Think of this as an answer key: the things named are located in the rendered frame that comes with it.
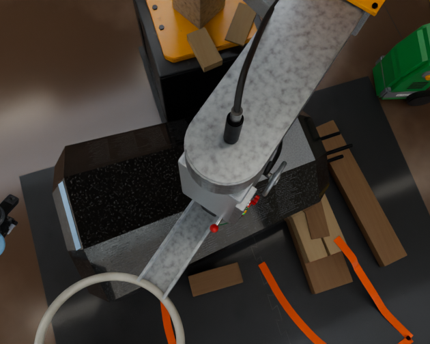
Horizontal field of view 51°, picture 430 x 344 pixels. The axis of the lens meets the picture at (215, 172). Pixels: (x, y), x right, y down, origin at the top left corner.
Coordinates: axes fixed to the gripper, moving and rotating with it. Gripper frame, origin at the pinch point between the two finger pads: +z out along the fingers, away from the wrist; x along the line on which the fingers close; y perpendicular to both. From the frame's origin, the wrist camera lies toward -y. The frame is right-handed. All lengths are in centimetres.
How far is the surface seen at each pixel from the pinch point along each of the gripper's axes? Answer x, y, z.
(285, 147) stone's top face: 94, -80, -6
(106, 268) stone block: 42.4, 1.1, 12.3
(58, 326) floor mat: 21, 39, 87
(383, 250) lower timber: 179, -76, 64
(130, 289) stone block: 55, 5, 24
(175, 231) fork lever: 65, -20, -26
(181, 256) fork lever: 72, -12, -26
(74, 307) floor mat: 24, 26, 86
